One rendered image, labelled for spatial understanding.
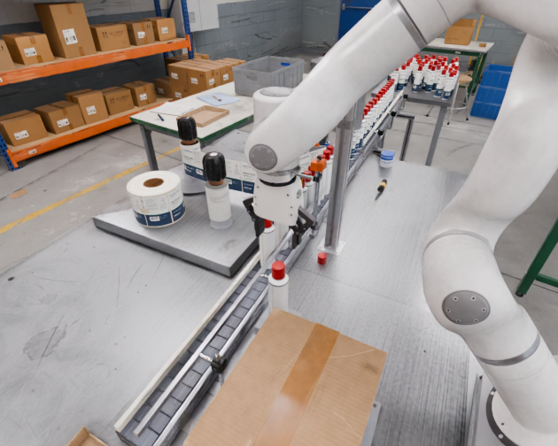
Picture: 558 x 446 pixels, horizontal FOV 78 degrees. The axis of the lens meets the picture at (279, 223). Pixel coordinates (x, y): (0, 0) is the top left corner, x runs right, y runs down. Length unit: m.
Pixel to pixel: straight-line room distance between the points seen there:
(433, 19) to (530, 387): 0.63
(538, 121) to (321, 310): 0.78
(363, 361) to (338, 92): 0.47
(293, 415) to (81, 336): 0.76
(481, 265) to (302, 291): 0.69
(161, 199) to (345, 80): 0.96
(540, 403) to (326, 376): 0.39
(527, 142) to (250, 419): 0.58
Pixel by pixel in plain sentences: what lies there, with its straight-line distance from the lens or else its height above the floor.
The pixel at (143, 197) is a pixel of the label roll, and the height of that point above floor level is 1.02.
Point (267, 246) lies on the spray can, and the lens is 1.11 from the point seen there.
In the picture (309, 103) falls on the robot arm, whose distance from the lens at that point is 0.53.
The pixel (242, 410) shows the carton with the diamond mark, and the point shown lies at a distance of 0.64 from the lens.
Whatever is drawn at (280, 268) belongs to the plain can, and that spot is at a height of 1.12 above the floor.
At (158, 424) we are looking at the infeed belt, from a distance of 0.93.
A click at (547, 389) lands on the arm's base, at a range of 0.83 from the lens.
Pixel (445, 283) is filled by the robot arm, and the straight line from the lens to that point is 0.60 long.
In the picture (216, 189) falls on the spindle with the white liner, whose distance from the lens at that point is 1.27.
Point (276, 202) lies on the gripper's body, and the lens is 0.69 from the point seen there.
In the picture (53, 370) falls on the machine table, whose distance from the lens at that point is 1.18.
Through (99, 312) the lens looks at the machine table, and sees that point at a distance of 1.25.
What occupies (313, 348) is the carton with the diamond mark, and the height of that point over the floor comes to 1.12.
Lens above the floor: 1.70
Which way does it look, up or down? 36 degrees down
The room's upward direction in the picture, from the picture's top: straight up
